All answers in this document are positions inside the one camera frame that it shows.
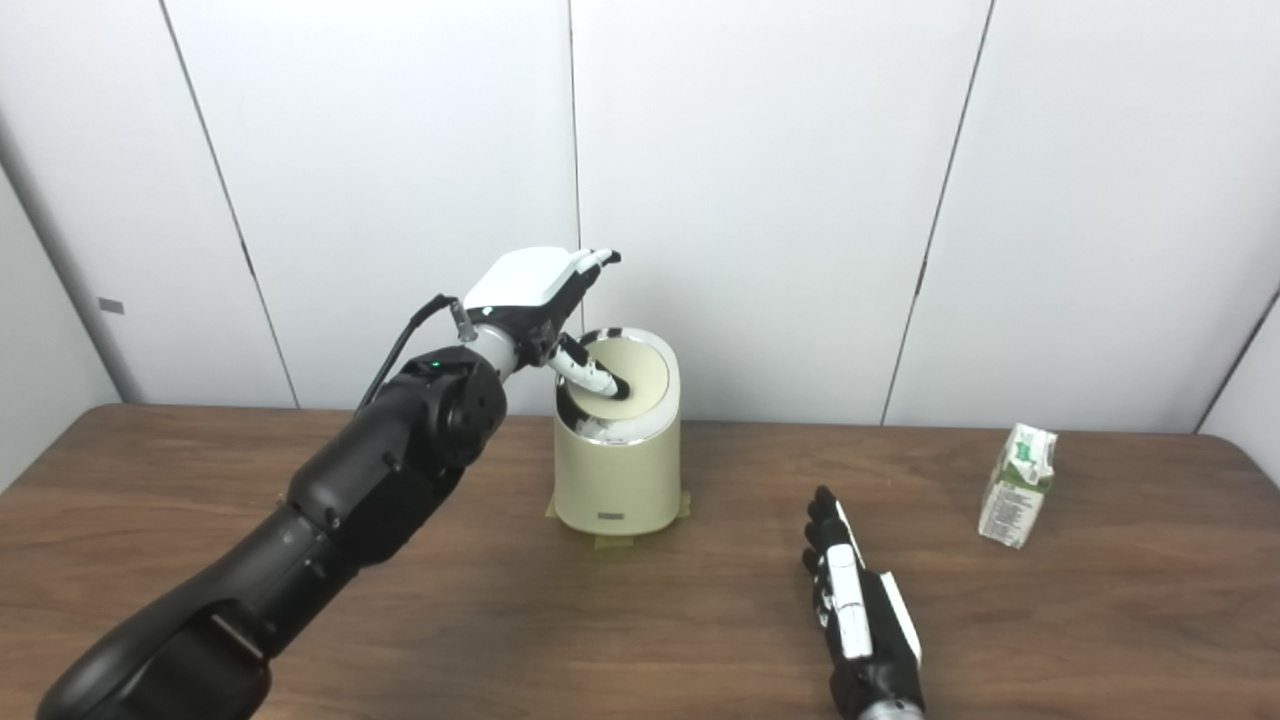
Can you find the cream-colored round bin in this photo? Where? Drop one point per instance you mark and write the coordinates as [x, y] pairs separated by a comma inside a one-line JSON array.
[[620, 480]]

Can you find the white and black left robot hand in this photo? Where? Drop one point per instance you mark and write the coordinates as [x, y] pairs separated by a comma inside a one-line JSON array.
[[520, 280]]

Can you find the green and white milk carton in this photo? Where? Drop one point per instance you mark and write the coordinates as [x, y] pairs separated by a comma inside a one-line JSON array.
[[1015, 490]]

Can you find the cream round bin lid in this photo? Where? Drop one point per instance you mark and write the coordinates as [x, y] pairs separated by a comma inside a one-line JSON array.
[[648, 375]]

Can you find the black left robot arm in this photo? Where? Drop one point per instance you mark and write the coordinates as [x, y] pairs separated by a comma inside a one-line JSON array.
[[350, 500]]

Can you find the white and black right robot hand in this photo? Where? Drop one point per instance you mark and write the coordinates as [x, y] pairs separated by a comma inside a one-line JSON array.
[[850, 610]]

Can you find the small grey wall sticker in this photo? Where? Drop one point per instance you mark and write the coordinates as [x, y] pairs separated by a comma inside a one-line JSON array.
[[111, 306]]

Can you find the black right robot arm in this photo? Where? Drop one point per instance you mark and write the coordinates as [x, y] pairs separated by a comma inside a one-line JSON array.
[[892, 712]]

